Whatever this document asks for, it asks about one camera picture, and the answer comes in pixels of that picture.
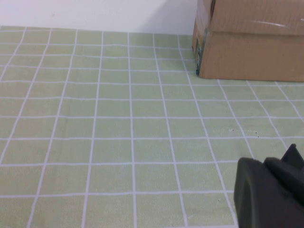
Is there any green checked tablecloth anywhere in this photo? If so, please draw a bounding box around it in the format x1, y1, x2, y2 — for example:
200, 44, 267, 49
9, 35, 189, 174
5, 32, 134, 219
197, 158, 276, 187
0, 25, 304, 228

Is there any brown cardboard box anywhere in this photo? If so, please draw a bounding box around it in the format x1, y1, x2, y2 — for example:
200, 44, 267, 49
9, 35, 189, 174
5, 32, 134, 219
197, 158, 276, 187
191, 0, 304, 83

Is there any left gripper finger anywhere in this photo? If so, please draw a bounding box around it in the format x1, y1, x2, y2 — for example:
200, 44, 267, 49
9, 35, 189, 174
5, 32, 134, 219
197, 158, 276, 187
234, 143, 304, 228

